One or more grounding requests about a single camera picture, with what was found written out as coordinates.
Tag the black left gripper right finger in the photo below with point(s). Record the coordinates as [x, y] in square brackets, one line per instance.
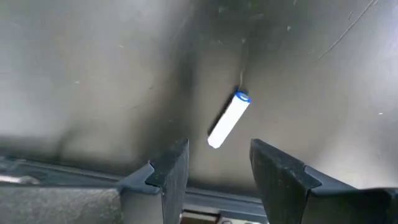
[280, 193]

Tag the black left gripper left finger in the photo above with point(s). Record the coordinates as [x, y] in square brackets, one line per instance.
[171, 186]

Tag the white Kirkland battery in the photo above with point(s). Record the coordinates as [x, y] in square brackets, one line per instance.
[228, 119]

